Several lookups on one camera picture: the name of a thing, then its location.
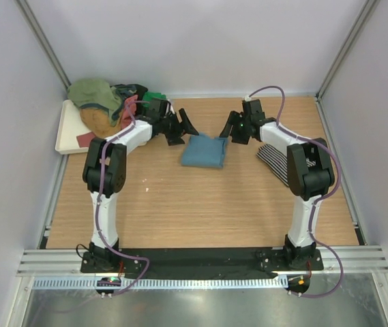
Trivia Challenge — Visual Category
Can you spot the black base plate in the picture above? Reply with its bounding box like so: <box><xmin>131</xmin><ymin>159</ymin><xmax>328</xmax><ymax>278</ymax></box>
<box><xmin>80</xmin><ymin>247</ymin><xmax>324</xmax><ymax>280</ymax></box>

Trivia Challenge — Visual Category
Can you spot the salmon pink tank top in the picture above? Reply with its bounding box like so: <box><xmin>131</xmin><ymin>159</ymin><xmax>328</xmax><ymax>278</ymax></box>
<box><xmin>76</xmin><ymin>95</ymin><xmax>137</xmax><ymax>148</ymax></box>

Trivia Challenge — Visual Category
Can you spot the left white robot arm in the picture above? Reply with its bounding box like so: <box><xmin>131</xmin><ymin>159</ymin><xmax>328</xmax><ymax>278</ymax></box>
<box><xmin>81</xmin><ymin>98</ymin><xmax>199</xmax><ymax>273</ymax></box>

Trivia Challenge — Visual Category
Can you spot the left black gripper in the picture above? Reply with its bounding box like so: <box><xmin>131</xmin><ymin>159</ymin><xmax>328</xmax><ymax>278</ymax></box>
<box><xmin>160</xmin><ymin>109</ymin><xmax>198</xmax><ymax>146</ymax></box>

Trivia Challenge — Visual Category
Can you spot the olive green tank top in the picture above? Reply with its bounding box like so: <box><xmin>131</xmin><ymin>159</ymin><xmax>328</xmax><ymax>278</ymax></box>
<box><xmin>67</xmin><ymin>78</ymin><xmax>123</xmax><ymax>121</ymax></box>

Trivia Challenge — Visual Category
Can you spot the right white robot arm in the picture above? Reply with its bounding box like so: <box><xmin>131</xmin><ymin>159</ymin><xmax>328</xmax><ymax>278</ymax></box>
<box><xmin>220</xmin><ymin>99</ymin><xmax>335</xmax><ymax>270</ymax></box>

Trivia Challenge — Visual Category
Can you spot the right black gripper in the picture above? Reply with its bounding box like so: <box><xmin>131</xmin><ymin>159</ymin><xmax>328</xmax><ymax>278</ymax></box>
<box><xmin>220</xmin><ymin>111</ymin><xmax>251</xmax><ymax>145</ymax></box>

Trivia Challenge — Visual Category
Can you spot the bright green tank top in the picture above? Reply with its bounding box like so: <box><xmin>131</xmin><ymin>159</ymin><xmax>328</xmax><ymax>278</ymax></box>
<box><xmin>142</xmin><ymin>91</ymin><xmax>167</xmax><ymax>102</ymax></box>

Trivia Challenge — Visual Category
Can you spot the aluminium frame rail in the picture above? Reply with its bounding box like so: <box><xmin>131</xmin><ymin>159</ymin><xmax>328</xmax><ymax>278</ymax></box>
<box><xmin>18</xmin><ymin>246</ymin><xmax>388</xmax><ymax>279</ymax></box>

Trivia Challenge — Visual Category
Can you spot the black white striped tank top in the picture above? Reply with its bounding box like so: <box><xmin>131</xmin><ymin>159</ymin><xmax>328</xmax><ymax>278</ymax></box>
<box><xmin>256</xmin><ymin>144</ymin><xmax>289</xmax><ymax>187</ymax></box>

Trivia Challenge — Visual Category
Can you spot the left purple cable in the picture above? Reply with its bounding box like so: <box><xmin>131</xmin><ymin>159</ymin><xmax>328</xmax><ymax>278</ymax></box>
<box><xmin>94</xmin><ymin>99</ymin><xmax>174</xmax><ymax>296</ymax></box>

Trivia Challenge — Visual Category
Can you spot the light blue tank top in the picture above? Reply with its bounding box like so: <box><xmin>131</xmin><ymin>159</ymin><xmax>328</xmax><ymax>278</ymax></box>
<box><xmin>181</xmin><ymin>134</ymin><xmax>228</xmax><ymax>169</ymax></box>

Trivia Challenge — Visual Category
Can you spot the white tray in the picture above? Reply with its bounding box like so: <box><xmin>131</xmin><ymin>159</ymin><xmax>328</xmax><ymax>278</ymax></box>
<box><xmin>55</xmin><ymin>99</ymin><xmax>147</xmax><ymax>156</ymax></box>

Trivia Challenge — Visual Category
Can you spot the mustard yellow tank top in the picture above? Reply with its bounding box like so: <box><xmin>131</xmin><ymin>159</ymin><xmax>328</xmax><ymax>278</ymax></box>
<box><xmin>79</xmin><ymin>108</ymin><xmax>121</xmax><ymax>138</ymax></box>

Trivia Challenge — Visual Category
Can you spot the slotted cable duct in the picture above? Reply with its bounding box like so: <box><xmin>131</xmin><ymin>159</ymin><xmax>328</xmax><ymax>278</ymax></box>
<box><xmin>33</xmin><ymin>275</ymin><xmax>288</xmax><ymax>291</ymax></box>

